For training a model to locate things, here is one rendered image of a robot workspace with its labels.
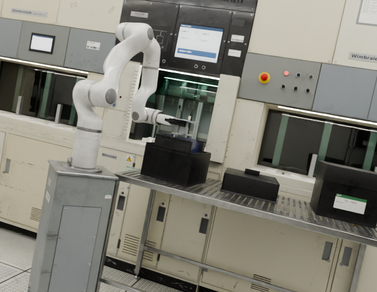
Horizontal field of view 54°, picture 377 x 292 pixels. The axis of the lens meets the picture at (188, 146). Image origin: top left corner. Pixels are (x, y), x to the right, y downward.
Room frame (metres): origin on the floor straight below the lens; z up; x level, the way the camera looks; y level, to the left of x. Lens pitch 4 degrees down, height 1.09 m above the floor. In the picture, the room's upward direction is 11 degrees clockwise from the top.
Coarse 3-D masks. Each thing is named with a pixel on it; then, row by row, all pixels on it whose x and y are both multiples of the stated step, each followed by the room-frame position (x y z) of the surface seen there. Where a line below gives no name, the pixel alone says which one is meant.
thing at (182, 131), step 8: (184, 120) 1.91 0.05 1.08; (184, 128) 1.96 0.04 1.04; (160, 136) 1.91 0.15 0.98; (168, 136) 1.88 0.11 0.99; (192, 136) 2.08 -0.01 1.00; (160, 144) 1.91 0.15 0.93; (168, 144) 1.89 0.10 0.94; (176, 144) 1.87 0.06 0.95; (184, 144) 1.85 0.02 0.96; (192, 144) 1.86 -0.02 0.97; (200, 144) 2.04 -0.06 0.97; (200, 152) 2.04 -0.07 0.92
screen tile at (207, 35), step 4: (204, 32) 2.34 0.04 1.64; (208, 32) 2.33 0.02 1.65; (212, 32) 2.33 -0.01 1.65; (204, 36) 2.34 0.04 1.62; (208, 36) 2.33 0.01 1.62; (212, 36) 2.33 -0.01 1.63; (200, 40) 2.34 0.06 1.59; (216, 40) 2.32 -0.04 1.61; (200, 44) 2.34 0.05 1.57; (204, 44) 2.34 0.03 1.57; (208, 44) 2.33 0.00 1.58; (212, 44) 2.32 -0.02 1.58; (216, 44) 2.32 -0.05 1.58; (200, 48) 2.34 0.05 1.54; (204, 48) 2.34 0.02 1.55; (208, 48) 2.33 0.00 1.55; (212, 48) 2.32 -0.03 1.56; (216, 48) 2.31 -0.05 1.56
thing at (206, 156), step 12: (156, 144) 1.88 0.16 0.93; (144, 156) 1.90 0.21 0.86; (156, 156) 1.87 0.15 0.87; (168, 156) 1.85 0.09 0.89; (180, 156) 1.82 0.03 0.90; (192, 156) 1.80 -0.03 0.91; (204, 156) 1.95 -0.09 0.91; (144, 168) 1.90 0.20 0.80; (156, 168) 1.87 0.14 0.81; (168, 168) 1.84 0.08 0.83; (180, 168) 1.82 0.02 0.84; (192, 168) 1.83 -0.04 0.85; (204, 168) 1.98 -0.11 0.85; (168, 180) 1.84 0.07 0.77; (180, 180) 1.81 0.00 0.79; (192, 180) 1.85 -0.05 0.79; (204, 180) 2.02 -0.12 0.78
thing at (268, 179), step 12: (228, 168) 2.10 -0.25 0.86; (228, 180) 1.86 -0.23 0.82; (240, 180) 1.86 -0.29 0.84; (252, 180) 1.85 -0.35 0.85; (264, 180) 1.87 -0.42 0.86; (276, 180) 1.97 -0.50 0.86; (228, 192) 1.86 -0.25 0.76; (240, 192) 1.85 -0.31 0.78; (252, 192) 1.84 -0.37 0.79; (264, 192) 1.84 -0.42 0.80; (276, 192) 1.83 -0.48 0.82
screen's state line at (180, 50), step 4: (180, 48) 2.38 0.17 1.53; (180, 52) 2.37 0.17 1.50; (184, 52) 2.37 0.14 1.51; (188, 52) 2.36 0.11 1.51; (192, 52) 2.35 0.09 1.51; (196, 52) 2.35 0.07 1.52; (200, 52) 2.34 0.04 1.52; (204, 52) 2.33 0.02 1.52; (208, 52) 2.33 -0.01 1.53; (204, 56) 2.33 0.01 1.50; (208, 56) 2.33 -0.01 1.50; (212, 56) 2.32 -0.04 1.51
